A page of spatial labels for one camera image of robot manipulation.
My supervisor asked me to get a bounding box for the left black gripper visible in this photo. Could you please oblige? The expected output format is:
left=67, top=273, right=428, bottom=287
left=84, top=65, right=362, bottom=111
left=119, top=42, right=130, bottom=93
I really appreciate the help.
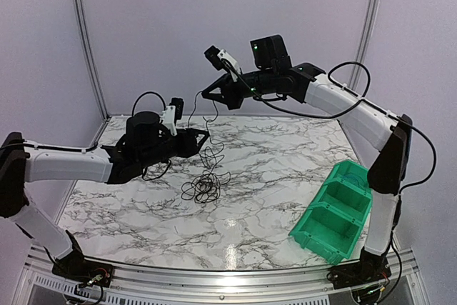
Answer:
left=138, top=128, right=209, bottom=169

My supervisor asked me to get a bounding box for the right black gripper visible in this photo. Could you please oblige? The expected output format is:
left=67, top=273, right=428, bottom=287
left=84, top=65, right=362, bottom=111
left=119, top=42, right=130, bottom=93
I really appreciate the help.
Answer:
left=201, top=67, right=276, bottom=110

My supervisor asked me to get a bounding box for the black cable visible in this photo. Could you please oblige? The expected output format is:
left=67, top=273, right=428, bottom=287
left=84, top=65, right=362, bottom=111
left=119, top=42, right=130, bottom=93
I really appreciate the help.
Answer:
left=180, top=91, right=232, bottom=204

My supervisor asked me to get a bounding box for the blue cable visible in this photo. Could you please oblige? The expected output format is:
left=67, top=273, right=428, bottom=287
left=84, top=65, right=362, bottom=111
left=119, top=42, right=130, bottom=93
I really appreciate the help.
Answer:
left=338, top=172, right=368, bottom=188

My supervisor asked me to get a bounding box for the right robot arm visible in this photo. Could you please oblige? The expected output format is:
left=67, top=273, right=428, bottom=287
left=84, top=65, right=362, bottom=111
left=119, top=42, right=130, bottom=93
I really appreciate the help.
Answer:
left=202, top=35, right=429, bottom=282

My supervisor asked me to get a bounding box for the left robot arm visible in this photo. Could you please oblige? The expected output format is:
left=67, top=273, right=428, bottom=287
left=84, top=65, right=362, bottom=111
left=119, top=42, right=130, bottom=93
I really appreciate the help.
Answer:
left=1, top=98, right=210, bottom=280

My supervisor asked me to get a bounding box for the green three-compartment bin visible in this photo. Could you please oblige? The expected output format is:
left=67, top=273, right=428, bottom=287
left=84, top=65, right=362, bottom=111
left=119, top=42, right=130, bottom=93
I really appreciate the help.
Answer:
left=288, top=160, right=372, bottom=266

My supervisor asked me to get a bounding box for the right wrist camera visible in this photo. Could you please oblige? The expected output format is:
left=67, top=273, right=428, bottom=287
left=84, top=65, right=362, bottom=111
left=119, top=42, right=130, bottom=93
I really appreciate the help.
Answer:
left=204, top=46, right=242, bottom=82

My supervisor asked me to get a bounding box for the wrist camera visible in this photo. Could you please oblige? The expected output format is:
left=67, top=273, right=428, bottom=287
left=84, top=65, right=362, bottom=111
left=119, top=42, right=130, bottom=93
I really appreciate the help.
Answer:
left=161, top=97, right=184, bottom=136
left=204, top=46, right=242, bottom=82

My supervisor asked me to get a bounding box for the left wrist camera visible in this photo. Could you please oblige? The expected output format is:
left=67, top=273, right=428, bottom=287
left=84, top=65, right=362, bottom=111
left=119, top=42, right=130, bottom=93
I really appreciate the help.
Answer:
left=161, top=97, right=184, bottom=136

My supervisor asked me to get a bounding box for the left aluminium frame post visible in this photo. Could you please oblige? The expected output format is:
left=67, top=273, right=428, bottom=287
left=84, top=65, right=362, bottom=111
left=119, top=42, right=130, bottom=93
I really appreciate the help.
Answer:
left=73, top=0, right=110, bottom=121

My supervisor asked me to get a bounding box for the aluminium frame post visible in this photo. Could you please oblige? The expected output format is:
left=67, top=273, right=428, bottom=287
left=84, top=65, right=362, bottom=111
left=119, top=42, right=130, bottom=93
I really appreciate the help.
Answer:
left=73, top=0, right=110, bottom=121
left=338, top=0, right=380, bottom=90

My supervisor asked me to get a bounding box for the right aluminium frame post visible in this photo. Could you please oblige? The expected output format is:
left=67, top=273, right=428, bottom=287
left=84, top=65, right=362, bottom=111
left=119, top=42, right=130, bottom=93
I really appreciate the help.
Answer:
left=338, top=0, right=380, bottom=90

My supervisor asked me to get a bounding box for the front aluminium rail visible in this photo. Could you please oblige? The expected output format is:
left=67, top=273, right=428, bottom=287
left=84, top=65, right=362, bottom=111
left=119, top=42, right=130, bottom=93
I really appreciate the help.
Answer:
left=13, top=241, right=428, bottom=304

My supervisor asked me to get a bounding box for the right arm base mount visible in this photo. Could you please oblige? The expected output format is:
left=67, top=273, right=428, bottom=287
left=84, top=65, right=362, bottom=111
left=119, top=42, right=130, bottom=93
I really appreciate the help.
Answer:
left=326, top=248, right=391, bottom=289

